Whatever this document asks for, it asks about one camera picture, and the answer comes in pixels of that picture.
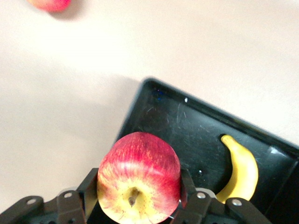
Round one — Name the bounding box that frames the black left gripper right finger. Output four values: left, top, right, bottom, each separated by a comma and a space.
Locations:
172, 168, 273, 224

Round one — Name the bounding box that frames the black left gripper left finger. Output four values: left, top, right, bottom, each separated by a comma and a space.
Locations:
0, 167, 106, 224

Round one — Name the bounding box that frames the plain round red apple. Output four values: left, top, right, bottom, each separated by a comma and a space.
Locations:
27, 0, 72, 13

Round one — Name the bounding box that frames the black plastic tray box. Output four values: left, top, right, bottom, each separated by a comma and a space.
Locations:
116, 77, 299, 224

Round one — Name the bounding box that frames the yellow banana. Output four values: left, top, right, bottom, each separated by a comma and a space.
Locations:
214, 134, 259, 205

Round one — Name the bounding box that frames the red yellow striped apple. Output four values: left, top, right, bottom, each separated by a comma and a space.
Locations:
96, 132, 182, 224

